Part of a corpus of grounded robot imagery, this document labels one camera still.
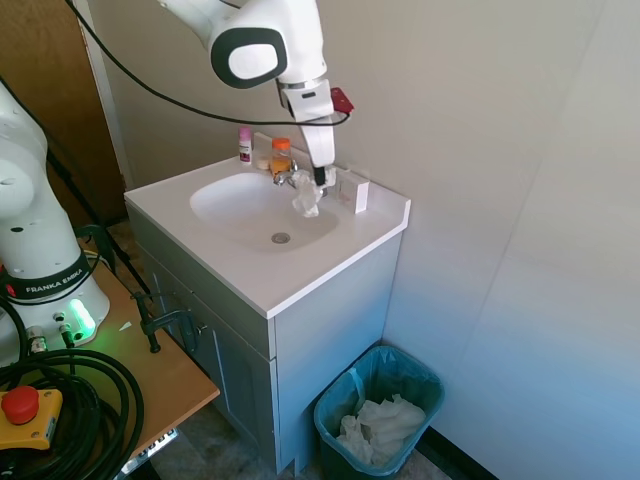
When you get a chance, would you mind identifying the coiled black cable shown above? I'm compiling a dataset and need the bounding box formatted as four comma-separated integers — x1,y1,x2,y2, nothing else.
0,294,146,480

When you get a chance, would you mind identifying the yellow emergency stop box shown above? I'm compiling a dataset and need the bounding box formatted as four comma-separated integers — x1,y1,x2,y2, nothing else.
0,385,65,451

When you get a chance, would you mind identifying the dark teal trash bin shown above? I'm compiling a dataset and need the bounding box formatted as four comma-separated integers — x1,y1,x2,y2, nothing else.
315,379,444,476

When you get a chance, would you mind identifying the chrome sink faucet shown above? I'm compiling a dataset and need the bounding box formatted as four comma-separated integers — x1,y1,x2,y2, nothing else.
272,159,331,199

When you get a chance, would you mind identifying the white cardboard box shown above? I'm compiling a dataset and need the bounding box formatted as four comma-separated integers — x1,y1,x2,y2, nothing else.
335,167,371,215

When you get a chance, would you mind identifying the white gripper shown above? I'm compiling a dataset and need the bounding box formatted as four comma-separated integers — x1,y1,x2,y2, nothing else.
279,79,337,197

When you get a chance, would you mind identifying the blue plastic bin liner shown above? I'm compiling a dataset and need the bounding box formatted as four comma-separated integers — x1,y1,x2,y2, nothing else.
313,345,446,436

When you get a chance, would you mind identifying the red and grey wrist camera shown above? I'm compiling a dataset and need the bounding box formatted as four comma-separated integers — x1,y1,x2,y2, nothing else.
329,86,356,117

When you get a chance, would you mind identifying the pink-capped white deodorant bottle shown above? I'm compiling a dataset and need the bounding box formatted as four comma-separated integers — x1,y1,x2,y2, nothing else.
238,126,254,165

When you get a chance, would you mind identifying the white tissue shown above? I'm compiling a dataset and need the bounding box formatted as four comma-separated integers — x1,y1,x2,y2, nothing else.
335,414,375,466
355,393,427,451
291,180,324,219

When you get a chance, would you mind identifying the white vanity sink top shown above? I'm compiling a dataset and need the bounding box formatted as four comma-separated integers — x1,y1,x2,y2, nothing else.
123,132,412,320

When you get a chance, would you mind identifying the grey vanity cabinet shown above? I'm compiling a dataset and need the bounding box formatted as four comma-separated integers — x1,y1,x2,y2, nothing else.
127,207,404,476

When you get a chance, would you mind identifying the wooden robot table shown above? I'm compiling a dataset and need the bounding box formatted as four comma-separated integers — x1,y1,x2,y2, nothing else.
0,259,221,480

